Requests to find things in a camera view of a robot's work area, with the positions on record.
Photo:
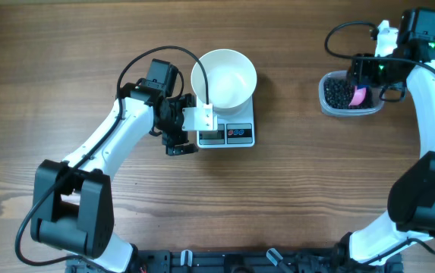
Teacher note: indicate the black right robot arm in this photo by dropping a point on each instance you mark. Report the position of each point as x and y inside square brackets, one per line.
[404, 59]

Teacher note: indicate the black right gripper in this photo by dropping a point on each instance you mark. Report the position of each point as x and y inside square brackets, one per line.
[360, 73]

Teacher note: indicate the black beans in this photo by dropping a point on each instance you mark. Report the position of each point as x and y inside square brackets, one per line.
[338, 93]

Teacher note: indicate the white bowl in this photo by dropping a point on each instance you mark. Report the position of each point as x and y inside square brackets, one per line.
[226, 79]

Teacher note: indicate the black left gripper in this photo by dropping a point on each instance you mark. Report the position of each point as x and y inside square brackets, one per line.
[170, 139]

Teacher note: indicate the pink scoop with blue handle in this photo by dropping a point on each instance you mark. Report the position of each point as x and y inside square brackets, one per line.
[359, 95]

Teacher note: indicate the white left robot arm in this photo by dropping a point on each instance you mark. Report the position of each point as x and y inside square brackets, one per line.
[72, 199]

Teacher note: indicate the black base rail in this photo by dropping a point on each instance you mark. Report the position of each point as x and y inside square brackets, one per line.
[271, 261]

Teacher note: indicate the white digital kitchen scale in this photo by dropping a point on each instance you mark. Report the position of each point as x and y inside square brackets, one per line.
[233, 131]

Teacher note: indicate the clear plastic container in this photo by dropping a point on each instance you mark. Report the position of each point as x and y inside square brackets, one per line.
[327, 110]

